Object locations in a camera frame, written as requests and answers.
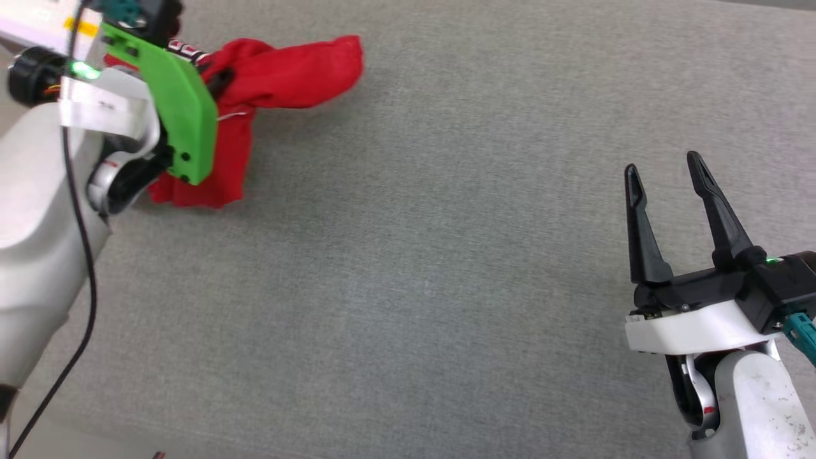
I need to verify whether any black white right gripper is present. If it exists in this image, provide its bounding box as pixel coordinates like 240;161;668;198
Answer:
623;150;785;354

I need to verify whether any red white jersey garment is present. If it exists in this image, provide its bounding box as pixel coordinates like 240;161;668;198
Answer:
102;35;364;210

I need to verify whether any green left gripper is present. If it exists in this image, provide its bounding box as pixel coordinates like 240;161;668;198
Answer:
99;19;235;187

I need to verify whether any white box with yellow label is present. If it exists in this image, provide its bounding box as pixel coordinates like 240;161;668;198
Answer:
0;0;103;55

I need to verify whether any white cable strap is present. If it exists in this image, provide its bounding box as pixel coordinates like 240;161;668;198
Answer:
59;78;149;138

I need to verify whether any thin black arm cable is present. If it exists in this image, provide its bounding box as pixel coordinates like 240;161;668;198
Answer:
0;0;98;459

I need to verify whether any grey fabric sofa seat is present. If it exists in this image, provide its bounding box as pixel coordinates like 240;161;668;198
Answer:
0;0;816;459

